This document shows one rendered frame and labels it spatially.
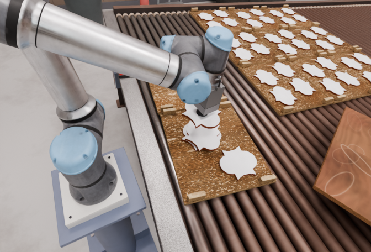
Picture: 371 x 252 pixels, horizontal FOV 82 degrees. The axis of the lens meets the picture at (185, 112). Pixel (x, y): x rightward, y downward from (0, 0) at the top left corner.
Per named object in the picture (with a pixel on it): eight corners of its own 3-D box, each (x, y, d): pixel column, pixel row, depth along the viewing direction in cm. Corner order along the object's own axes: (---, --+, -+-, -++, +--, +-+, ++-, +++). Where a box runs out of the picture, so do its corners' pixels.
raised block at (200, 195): (187, 203, 69) (189, 199, 67) (186, 197, 70) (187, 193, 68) (205, 198, 71) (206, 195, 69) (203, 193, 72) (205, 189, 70)
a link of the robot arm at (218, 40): (200, 23, 58) (229, 24, 59) (195, 59, 66) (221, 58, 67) (207, 37, 52) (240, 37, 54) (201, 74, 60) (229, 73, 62)
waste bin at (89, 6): (63, 31, 320) (47, -21, 271) (88, 20, 355) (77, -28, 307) (91, 41, 309) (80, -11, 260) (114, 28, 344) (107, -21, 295)
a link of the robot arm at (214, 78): (214, 57, 68) (231, 71, 63) (211, 69, 71) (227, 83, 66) (195, 62, 64) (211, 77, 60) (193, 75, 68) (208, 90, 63)
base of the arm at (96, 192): (77, 215, 66) (65, 202, 59) (66, 176, 75) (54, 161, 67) (124, 189, 72) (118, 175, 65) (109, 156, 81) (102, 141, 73)
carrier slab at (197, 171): (184, 205, 70) (184, 204, 69) (159, 115, 97) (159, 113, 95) (275, 183, 79) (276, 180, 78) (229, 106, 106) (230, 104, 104)
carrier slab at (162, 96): (158, 115, 97) (158, 113, 95) (142, 64, 123) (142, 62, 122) (227, 104, 106) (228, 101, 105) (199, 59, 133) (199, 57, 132)
